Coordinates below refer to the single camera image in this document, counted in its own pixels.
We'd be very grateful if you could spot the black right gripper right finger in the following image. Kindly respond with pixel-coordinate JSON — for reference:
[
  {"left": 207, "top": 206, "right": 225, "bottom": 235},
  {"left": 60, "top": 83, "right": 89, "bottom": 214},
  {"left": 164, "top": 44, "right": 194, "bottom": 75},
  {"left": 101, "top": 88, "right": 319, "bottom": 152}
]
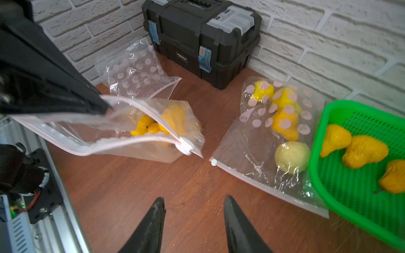
[{"left": 224, "top": 195, "right": 273, "bottom": 253}]

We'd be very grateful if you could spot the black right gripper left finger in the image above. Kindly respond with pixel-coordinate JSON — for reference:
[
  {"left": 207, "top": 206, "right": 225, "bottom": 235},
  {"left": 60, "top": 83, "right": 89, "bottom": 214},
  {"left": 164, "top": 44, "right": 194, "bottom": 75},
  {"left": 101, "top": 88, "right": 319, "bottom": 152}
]
[{"left": 119, "top": 197, "right": 166, "bottom": 253}]

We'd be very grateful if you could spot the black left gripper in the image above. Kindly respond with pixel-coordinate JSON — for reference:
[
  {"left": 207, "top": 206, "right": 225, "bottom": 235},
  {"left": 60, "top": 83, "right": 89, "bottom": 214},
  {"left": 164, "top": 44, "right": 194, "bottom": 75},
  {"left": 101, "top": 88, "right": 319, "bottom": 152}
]
[{"left": 1, "top": 1, "right": 110, "bottom": 115}]

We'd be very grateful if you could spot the dotted zip bag with pears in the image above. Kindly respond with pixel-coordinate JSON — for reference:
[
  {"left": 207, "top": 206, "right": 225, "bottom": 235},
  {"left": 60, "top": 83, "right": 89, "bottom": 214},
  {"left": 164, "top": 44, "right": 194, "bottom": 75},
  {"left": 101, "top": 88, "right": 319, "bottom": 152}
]
[{"left": 95, "top": 38, "right": 181, "bottom": 99}]

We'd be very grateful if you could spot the clear zip bag bottom layer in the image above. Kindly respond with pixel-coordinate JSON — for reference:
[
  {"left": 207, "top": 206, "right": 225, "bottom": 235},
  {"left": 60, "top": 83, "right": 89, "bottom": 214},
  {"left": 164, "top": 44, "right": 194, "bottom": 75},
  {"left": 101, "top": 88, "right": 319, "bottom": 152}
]
[{"left": 210, "top": 119, "right": 330, "bottom": 218}]

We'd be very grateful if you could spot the clear zip bag with pears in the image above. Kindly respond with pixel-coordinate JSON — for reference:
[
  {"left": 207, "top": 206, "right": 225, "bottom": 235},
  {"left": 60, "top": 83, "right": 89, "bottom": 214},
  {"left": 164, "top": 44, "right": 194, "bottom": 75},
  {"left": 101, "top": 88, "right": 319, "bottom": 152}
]
[{"left": 239, "top": 77, "right": 325, "bottom": 146}]

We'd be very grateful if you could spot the green plastic basket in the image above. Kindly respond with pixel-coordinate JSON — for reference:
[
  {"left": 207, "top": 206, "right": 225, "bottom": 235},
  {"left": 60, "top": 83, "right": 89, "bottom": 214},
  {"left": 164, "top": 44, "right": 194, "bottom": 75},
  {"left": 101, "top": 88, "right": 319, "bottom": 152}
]
[{"left": 308, "top": 100, "right": 405, "bottom": 252}]

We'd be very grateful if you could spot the black plastic toolbox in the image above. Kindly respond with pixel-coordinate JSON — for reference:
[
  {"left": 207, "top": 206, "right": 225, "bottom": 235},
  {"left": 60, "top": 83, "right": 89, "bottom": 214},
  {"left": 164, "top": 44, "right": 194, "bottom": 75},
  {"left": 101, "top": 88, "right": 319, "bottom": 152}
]
[{"left": 142, "top": 1, "right": 262, "bottom": 90}]

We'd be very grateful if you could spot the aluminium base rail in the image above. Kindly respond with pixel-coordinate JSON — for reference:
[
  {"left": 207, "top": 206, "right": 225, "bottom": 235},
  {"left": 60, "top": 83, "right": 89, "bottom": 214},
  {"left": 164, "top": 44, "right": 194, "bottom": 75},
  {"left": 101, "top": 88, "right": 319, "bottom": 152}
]
[{"left": 0, "top": 139, "right": 92, "bottom": 253}]

